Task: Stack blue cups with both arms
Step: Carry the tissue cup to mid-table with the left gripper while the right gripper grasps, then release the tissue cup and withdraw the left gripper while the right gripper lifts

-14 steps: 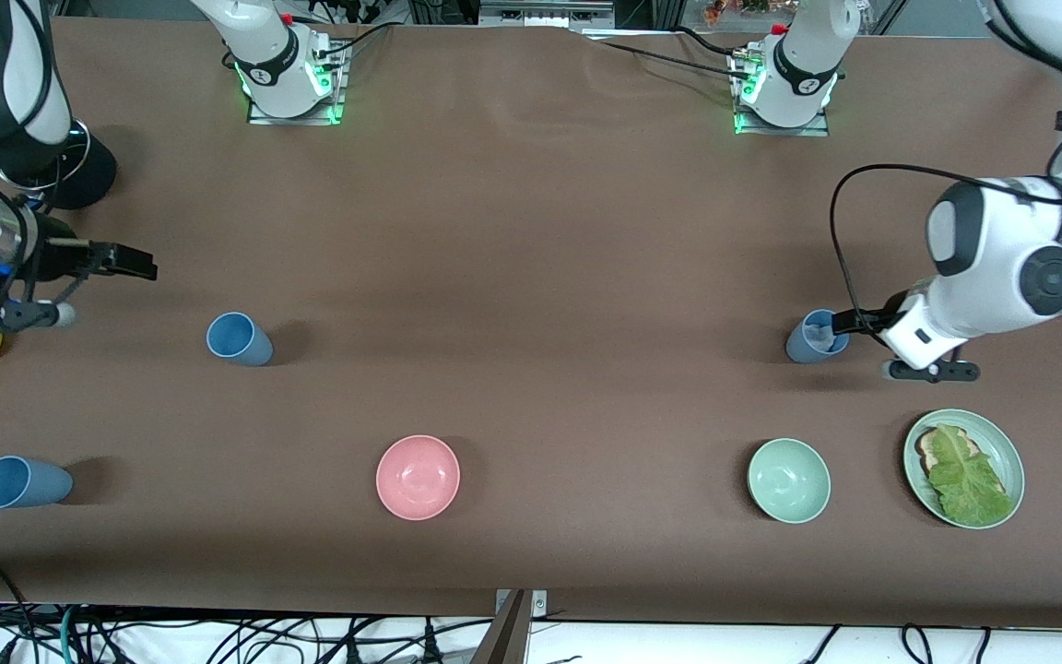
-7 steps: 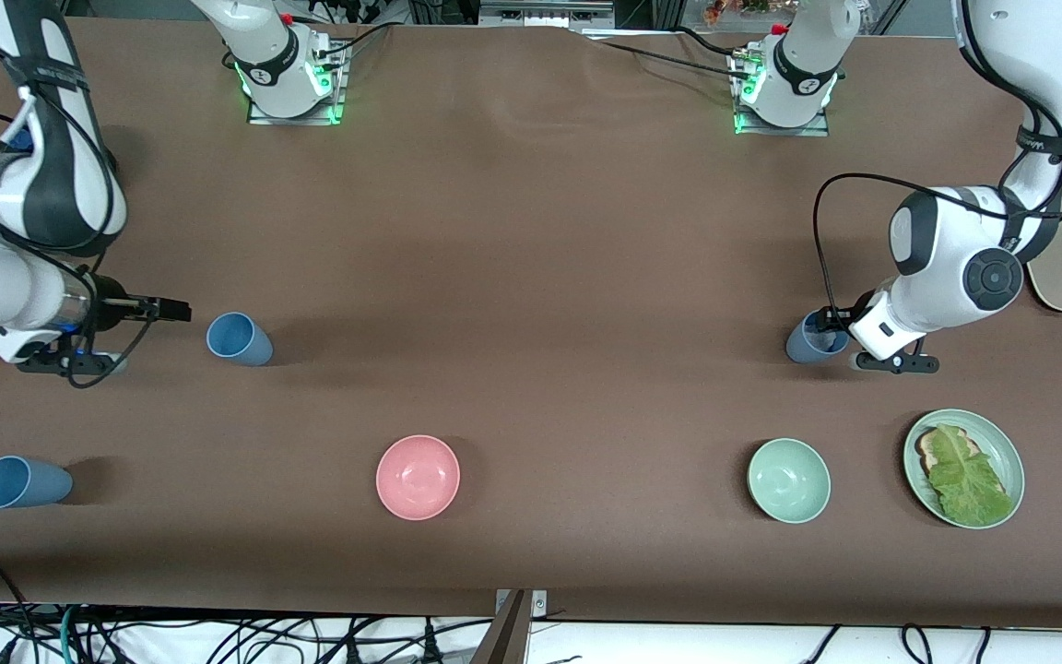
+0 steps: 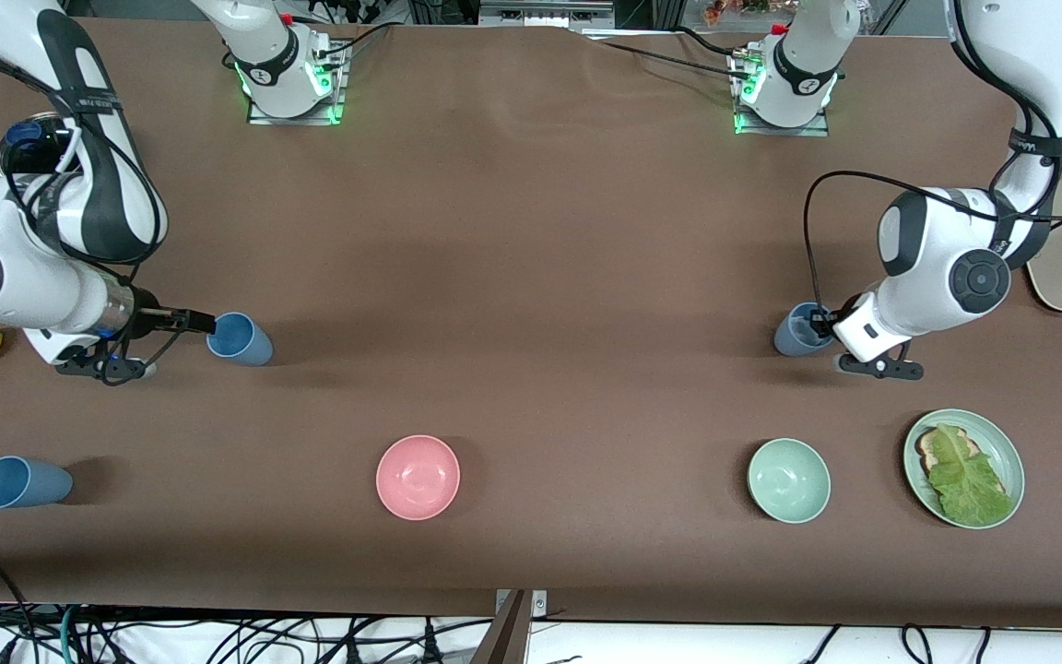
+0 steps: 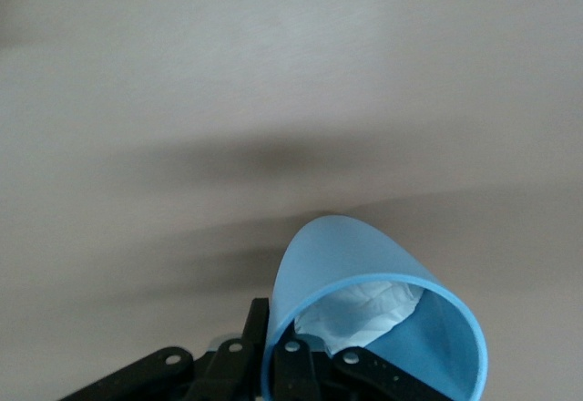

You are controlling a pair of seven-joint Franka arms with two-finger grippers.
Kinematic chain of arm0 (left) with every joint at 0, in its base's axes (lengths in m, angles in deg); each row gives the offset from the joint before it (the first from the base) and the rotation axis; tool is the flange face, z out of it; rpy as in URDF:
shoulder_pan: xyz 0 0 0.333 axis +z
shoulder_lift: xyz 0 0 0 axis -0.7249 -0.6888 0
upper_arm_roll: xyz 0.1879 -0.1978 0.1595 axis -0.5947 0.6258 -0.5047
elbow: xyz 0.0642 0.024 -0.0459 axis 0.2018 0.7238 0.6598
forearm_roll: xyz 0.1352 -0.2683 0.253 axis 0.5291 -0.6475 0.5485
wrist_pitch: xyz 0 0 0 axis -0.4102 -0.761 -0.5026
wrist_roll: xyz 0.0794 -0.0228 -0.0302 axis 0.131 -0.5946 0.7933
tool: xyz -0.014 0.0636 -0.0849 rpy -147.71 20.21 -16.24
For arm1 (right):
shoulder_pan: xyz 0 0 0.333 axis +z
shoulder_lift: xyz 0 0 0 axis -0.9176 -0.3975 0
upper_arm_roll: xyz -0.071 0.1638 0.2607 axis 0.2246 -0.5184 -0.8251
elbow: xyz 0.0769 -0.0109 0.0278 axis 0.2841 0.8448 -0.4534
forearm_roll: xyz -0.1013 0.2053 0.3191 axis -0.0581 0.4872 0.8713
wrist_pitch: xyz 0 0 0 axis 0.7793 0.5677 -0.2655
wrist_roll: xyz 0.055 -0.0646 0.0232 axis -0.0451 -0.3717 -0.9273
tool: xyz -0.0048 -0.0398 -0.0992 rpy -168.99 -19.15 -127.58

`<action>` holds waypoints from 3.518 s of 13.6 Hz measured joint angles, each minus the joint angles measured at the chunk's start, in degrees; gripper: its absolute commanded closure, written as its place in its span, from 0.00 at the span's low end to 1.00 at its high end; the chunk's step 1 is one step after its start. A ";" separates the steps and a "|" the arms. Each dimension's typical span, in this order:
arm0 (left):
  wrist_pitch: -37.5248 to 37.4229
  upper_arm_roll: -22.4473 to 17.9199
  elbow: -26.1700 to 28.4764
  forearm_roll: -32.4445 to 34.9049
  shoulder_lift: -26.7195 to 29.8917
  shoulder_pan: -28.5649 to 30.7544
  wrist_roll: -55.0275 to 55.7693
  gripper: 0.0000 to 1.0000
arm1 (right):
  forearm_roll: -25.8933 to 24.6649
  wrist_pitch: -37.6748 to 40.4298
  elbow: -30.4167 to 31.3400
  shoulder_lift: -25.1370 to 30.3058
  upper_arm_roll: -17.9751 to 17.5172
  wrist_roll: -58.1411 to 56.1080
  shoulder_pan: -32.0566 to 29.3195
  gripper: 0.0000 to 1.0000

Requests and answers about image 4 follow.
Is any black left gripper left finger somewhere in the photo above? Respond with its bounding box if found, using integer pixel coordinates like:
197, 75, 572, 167
58, 298, 271, 401

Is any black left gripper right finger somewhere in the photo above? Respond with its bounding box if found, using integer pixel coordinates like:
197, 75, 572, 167
271, 336, 456, 401

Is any blue plastic cup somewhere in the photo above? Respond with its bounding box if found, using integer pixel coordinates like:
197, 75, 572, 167
261, 212, 489, 401

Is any crumpled white tissue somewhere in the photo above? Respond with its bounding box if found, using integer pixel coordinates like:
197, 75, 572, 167
293, 281, 424, 355

